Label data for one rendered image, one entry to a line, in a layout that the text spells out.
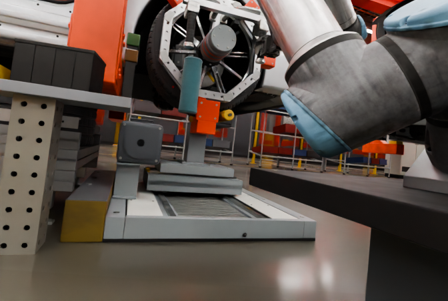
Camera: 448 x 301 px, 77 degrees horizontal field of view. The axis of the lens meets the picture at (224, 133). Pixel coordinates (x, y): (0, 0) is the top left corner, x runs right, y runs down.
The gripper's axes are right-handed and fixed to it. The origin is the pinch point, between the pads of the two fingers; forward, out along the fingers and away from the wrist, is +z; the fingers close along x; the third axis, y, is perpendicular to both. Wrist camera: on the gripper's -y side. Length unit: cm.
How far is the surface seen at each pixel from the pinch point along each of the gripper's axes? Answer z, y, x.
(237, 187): 21, 70, 5
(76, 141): -5, 53, -72
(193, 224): -24, 77, -29
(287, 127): 416, -9, 276
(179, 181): 21, 68, -27
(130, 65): -29, 27, -56
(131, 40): -29, 20, -57
